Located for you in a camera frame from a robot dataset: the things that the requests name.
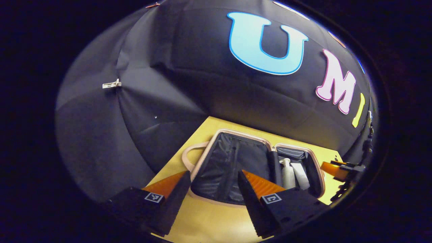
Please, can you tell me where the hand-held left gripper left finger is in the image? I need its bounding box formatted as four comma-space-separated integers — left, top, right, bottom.
105, 170, 191, 237

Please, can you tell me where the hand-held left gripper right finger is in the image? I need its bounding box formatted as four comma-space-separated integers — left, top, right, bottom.
237, 169, 326, 238

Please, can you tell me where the white pump bottle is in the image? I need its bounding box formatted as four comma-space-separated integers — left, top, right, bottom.
279, 158, 296, 189

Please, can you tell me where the pink suitcase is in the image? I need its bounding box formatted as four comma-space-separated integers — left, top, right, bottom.
182, 128, 326, 206

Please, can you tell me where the white squeeze tube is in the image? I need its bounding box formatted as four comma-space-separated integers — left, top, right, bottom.
291, 163, 310, 190

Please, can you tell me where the black backdrop cloth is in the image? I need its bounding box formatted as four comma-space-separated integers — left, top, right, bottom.
56, 0, 372, 203

